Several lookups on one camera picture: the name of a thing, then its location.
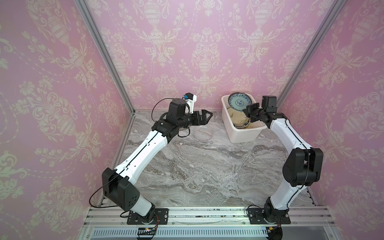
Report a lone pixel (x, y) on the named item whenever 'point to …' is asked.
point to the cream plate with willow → (239, 118)
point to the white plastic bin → (253, 133)
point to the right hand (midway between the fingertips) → (242, 106)
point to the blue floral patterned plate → (239, 100)
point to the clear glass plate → (203, 134)
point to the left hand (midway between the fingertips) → (207, 115)
